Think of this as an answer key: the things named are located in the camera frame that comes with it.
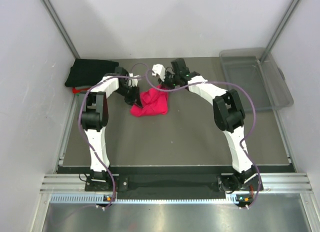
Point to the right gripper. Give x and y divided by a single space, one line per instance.
165 83

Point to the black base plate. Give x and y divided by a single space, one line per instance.
224 174

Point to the clear plastic bin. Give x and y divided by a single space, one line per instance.
258 74

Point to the folded black t shirt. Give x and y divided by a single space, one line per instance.
88 72

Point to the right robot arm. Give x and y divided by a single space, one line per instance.
228 112

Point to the folded red t shirt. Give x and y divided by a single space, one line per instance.
79 89

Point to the grey cable duct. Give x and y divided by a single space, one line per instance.
106 199

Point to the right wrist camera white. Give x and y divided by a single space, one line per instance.
159 71

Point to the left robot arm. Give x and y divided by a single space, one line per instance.
93 120

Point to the corner frame post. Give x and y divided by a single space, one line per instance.
59 25
280 28

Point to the left corner frame post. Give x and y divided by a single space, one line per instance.
59 25

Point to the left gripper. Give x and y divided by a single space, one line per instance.
135 96

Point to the aluminium frame rail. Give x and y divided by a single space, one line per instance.
271 182

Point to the right corner frame post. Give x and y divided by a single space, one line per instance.
280 28

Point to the pink t shirt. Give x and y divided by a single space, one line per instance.
154 102

